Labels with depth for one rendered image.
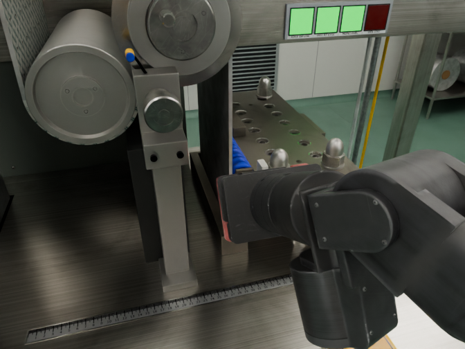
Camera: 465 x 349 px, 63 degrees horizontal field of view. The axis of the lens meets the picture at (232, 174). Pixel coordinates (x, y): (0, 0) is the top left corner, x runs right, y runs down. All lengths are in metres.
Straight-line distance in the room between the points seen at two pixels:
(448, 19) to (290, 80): 2.60
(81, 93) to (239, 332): 0.35
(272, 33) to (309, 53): 2.74
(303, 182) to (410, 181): 0.08
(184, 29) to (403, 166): 0.30
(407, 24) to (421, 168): 0.80
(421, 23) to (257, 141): 0.53
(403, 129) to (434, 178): 1.13
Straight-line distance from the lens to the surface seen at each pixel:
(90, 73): 0.47
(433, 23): 1.06
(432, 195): 0.22
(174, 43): 0.45
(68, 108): 0.49
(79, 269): 0.64
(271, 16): 0.84
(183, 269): 0.58
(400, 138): 1.38
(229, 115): 0.51
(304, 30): 0.87
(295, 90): 3.63
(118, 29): 0.46
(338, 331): 0.30
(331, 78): 3.77
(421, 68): 1.31
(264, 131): 0.70
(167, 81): 0.44
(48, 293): 0.62
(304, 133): 0.70
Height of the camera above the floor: 1.33
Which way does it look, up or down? 32 degrees down
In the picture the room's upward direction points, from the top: straight up
